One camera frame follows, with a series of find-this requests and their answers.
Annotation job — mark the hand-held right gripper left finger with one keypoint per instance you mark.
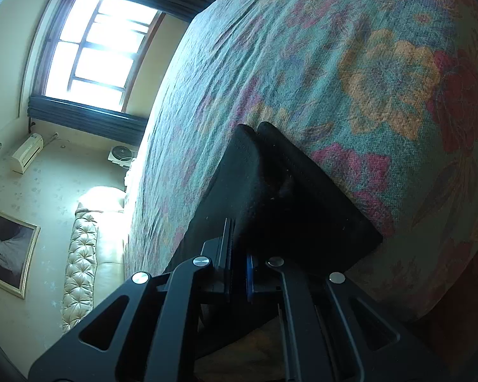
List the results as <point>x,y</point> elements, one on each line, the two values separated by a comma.
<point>226,254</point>

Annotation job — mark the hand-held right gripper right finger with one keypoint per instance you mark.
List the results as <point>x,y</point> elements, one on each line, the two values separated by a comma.
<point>248,280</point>

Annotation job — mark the black pants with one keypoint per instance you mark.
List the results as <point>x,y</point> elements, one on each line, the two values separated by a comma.
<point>271,191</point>

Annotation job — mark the beige tufted headboard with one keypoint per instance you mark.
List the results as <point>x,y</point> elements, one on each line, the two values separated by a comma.
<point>81,262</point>

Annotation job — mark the white fan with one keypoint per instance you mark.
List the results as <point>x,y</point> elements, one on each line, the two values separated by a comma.
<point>121,154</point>

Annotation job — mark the bed with floral cover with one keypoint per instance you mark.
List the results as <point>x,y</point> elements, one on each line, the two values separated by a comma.
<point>302,67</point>

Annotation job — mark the white air conditioner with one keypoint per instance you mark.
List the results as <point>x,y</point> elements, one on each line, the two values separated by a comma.
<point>26,153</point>

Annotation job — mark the wooden framed window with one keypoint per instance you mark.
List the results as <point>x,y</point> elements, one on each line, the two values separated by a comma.
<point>97,47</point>

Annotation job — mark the framed wall picture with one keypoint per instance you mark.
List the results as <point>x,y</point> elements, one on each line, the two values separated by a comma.
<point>6,248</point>

